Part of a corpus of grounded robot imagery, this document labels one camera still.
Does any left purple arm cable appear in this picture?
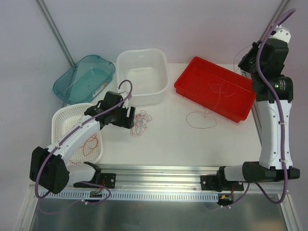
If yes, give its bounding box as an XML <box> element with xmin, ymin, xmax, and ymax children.
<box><xmin>35</xmin><ymin>80</ymin><xmax>134</xmax><ymax>200</ymax></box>

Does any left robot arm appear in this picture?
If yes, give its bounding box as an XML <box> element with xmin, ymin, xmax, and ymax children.
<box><xmin>29</xmin><ymin>91</ymin><xmax>135</xmax><ymax>199</ymax></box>

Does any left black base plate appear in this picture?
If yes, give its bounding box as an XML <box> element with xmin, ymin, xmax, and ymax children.
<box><xmin>73</xmin><ymin>173</ymin><xmax>116</xmax><ymax>189</ymax></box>

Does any teal transparent plastic bin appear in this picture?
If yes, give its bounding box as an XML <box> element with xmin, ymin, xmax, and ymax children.
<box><xmin>53</xmin><ymin>55</ymin><xmax>116</xmax><ymax>105</ymax></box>

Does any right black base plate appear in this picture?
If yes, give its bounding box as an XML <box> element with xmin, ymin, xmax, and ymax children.
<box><xmin>200</xmin><ymin>175</ymin><xmax>244</xmax><ymax>192</ymax></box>

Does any aluminium mounting rail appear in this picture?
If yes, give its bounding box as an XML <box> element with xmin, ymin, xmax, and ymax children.
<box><xmin>30</xmin><ymin>165</ymin><xmax>289</xmax><ymax>194</ymax></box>

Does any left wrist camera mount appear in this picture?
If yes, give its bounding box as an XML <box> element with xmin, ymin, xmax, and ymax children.
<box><xmin>116</xmin><ymin>88</ymin><xmax>132</xmax><ymax>108</ymax></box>

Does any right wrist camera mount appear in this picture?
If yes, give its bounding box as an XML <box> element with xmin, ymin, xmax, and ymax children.
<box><xmin>269</xmin><ymin>25</ymin><xmax>291</xmax><ymax>44</ymax></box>

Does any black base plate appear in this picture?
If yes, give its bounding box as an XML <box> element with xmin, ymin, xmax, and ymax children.
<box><xmin>73</xmin><ymin>173</ymin><xmax>116</xmax><ymax>189</ymax></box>
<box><xmin>200</xmin><ymin>175</ymin><xmax>244</xmax><ymax>192</ymax></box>

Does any white plastic tub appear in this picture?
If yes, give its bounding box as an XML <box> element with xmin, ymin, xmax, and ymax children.
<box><xmin>116</xmin><ymin>48</ymin><xmax>170</xmax><ymax>106</ymax></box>

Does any white perforated basket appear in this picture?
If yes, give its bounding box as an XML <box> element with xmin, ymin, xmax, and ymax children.
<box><xmin>51</xmin><ymin>103</ymin><xmax>103</xmax><ymax>166</ymax></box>

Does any aluminium frame post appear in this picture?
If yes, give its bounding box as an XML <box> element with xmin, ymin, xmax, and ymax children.
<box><xmin>35</xmin><ymin>0</ymin><xmax>75</xmax><ymax>66</ymax></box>
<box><xmin>242</xmin><ymin>0</ymin><xmax>291</xmax><ymax>73</ymax></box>

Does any red plastic tray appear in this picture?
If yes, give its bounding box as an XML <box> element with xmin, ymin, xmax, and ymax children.
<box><xmin>174</xmin><ymin>56</ymin><xmax>256</xmax><ymax>123</ymax></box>

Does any left aluminium frame post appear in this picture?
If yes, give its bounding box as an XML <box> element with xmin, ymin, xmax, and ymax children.
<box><xmin>35</xmin><ymin>0</ymin><xmax>75</xmax><ymax>66</ymax></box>

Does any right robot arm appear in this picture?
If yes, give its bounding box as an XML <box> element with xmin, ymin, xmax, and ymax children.
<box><xmin>213</xmin><ymin>38</ymin><xmax>300</xmax><ymax>192</ymax></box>

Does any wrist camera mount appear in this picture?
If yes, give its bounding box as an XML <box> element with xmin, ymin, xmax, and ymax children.
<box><xmin>116</xmin><ymin>88</ymin><xmax>132</xmax><ymax>108</ymax></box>
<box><xmin>269</xmin><ymin>25</ymin><xmax>291</xmax><ymax>44</ymax></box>

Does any red striped wire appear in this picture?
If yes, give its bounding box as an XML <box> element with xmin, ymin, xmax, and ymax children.
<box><xmin>69</xmin><ymin>134</ymin><xmax>100</xmax><ymax>164</ymax></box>

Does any wire bundle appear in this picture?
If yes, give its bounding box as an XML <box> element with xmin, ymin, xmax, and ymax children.
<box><xmin>130</xmin><ymin>110</ymin><xmax>153</xmax><ymax>137</ymax></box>

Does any right aluminium frame post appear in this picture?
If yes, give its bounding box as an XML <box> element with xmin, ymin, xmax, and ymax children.
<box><xmin>242</xmin><ymin>0</ymin><xmax>291</xmax><ymax>73</ymax></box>

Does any white slotted cable duct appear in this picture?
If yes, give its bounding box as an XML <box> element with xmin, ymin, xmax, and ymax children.
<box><xmin>46</xmin><ymin>190</ymin><xmax>218</xmax><ymax>203</ymax></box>

